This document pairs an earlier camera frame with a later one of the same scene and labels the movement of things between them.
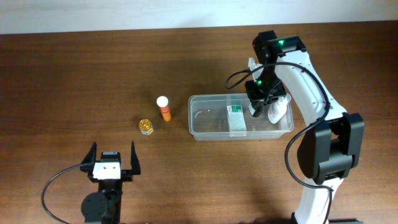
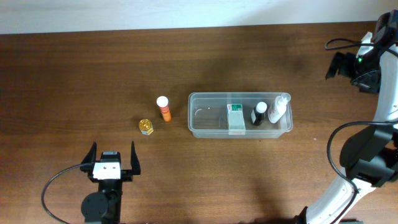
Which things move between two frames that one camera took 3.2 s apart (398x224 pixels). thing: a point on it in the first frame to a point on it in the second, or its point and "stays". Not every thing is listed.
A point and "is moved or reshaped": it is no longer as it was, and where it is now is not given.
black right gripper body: (268, 85) to (365, 71)
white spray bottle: (277, 109) stays
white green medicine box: (236, 121) stays
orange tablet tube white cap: (162, 101) stays
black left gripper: (127, 175) stays
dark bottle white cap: (255, 109) is moved or reshaped
